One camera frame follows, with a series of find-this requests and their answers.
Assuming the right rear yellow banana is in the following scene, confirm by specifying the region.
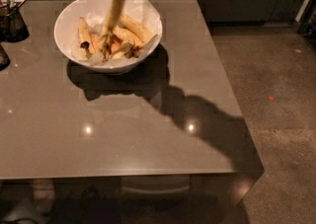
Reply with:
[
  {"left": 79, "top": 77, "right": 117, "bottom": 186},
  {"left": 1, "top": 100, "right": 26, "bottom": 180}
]
[{"left": 118, "top": 14, "right": 154, "bottom": 43}]

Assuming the white ceramic bowl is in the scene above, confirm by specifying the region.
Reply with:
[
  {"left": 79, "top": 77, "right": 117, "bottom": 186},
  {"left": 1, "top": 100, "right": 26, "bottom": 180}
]
[{"left": 54, "top": 0, "right": 163, "bottom": 74}]

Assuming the small front yellow banana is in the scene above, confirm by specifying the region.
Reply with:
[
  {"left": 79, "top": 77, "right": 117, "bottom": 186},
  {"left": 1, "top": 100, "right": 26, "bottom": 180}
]
[{"left": 110, "top": 41, "right": 133, "bottom": 60}]

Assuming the left yellow banana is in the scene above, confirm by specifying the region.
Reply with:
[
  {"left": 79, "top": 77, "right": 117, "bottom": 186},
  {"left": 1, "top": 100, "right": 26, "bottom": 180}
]
[{"left": 78, "top": 17, "right": 95, "bottom": 58}]

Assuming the black mesh utensil holder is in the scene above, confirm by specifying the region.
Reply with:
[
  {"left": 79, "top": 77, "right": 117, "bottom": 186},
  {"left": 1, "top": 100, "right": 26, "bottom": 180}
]
[{"left": 0, "top": 0, "right": 30, "bottom": 42}]

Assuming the dark round object at left edge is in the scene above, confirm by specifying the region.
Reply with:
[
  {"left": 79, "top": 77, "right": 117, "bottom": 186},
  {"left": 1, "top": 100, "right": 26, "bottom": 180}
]
[{"left": 0, "top": 44, "right": 10, "bottom": 71}]

